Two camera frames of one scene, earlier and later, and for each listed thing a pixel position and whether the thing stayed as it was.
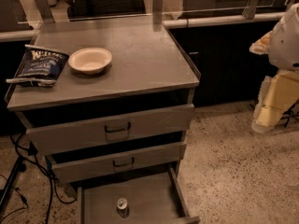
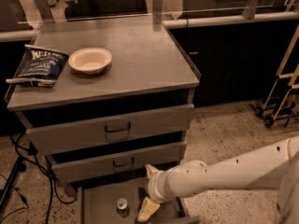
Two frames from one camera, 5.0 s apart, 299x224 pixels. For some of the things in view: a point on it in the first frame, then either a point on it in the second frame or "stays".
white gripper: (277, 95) → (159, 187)
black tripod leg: (19, 168) stays
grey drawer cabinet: (118, 119) stays
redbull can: (122, 207) stays
